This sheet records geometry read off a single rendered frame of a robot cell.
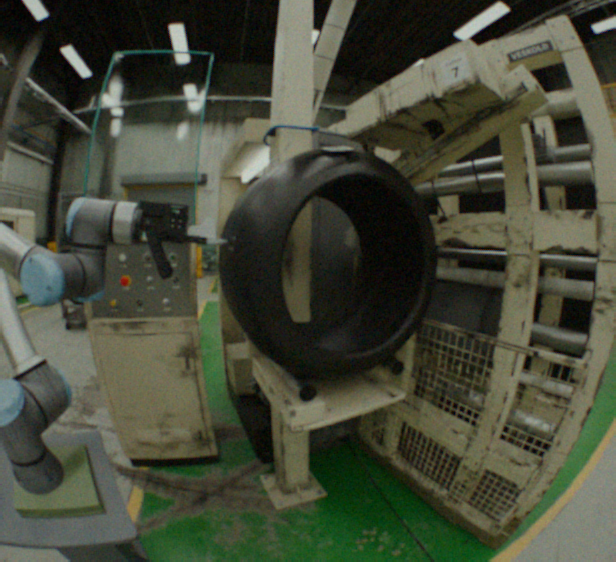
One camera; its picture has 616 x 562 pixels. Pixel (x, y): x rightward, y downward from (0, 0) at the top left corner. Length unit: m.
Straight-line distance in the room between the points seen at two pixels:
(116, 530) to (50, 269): 0.62
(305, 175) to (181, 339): 0.97
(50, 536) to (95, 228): 0.79
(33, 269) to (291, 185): 0.52
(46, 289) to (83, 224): 0.18
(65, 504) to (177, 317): 0.98
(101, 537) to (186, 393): 0.93
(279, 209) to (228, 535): 1.35
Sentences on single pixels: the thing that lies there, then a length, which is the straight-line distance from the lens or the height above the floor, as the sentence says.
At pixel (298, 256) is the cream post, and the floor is 1.20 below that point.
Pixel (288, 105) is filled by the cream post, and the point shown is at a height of 1.74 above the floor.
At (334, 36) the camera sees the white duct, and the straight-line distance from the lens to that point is 1.64.
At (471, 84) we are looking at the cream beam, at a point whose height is 1.64.
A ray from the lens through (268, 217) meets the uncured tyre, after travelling 0.55.
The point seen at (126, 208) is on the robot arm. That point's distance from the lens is 0.63.
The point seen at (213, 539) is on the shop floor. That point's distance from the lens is 1.45.
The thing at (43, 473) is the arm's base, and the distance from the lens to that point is 0.89.
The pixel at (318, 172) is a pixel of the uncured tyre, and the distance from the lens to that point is 0.60.
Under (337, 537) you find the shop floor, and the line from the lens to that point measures 1.43.
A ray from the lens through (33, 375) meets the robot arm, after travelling 0.90.
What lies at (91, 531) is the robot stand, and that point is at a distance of 0.84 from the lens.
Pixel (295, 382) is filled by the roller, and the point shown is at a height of 0.92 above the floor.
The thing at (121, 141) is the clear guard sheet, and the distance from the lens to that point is 1.40.
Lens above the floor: 1.26
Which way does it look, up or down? 3 degrees down
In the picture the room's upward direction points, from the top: 1 degrees clockwise
